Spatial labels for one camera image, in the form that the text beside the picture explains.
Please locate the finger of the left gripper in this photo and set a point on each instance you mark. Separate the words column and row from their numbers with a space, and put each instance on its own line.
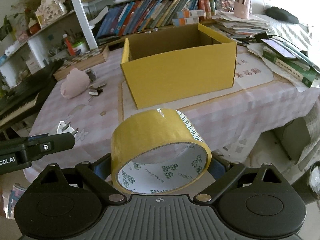
column 40, row 145

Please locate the green thick book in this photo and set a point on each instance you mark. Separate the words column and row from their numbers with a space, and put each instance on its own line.
column 308, row 76

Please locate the white bookshelf frame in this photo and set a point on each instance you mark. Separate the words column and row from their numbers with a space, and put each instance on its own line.
column 25, row 46

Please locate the row of leaning books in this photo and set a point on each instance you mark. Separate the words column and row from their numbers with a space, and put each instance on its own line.
column 136, row 16

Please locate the orange glue bottle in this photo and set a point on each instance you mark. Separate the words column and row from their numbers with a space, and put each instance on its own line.
column 68, row 43

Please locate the wooden chessboard box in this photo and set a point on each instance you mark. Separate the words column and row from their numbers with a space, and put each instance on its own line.
column 83, row 62

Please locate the white green lidded jar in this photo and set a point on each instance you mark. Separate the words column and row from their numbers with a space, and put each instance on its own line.
column 80, row 47

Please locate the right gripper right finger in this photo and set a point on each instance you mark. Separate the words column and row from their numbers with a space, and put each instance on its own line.
column 225, row 173

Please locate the stack of papers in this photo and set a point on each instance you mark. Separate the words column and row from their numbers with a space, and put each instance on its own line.
column 234, row 26

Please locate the pink plush toy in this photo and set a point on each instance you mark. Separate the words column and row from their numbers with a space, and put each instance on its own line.
column 76, row 82

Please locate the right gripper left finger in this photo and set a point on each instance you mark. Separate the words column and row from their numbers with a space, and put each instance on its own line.
column 94, row 175

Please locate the yellow packing tape roll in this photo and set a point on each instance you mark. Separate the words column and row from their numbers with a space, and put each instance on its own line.
column 157, row 151

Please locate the white power plug adapter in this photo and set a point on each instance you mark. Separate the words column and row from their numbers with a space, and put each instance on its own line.
column 63, row 127

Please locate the black piano keyboard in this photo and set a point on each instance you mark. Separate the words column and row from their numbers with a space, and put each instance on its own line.
column 29, row 96

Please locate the pink pen holder box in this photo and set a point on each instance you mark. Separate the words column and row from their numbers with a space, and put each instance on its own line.
column 242, row 8

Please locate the black pouch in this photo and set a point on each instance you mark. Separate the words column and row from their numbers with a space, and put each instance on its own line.
column 281, row 15

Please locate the yellow cardboard box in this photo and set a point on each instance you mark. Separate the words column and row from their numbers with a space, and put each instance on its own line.
column 177, row 63

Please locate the black binder clip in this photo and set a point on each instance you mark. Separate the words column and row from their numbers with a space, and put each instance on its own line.
column 97, row 88

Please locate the floral gift bag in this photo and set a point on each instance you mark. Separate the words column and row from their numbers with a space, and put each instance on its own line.
column 49, row 11

